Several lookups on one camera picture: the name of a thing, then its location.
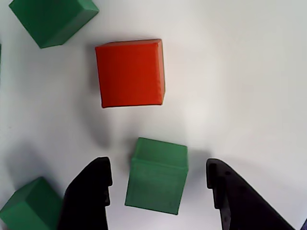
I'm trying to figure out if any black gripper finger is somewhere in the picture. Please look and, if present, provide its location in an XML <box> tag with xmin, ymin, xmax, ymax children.
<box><xmin>57</xmin><ymin>157</ymin><xmax>113</xmax><ymax>230</ymax></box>
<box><xmin>206</xmin><ymin>158</ymin><xmax>297</xmax><ymax>230</ymax></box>

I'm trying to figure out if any red cube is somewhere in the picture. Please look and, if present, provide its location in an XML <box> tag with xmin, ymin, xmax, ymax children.
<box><xmin>95</xmin><ymin>38</ymin><xmax>166</xmax><ymax>109</ymax></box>

